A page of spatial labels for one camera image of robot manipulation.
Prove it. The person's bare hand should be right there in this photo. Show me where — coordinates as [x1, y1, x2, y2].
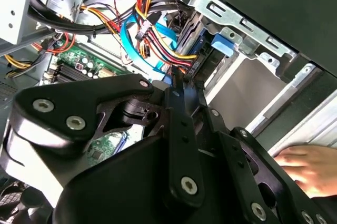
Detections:
[273, 144, 337, 199]

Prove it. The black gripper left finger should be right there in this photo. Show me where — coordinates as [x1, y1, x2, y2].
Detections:
[4, 66, 206, 207]

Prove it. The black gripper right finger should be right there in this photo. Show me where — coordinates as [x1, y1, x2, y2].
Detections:
[185, 76, 337, 224]

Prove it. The hard disk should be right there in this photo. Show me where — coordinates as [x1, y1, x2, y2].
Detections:
[176, 10, 235, 89]

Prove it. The multicolour power wire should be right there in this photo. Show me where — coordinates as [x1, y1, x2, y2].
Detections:
[134, 0, 209, 77]

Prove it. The blue wire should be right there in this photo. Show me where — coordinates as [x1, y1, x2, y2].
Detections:
[120, 14, 180, 77]

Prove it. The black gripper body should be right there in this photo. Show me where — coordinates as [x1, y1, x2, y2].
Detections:
[52, 131, 254, 224]

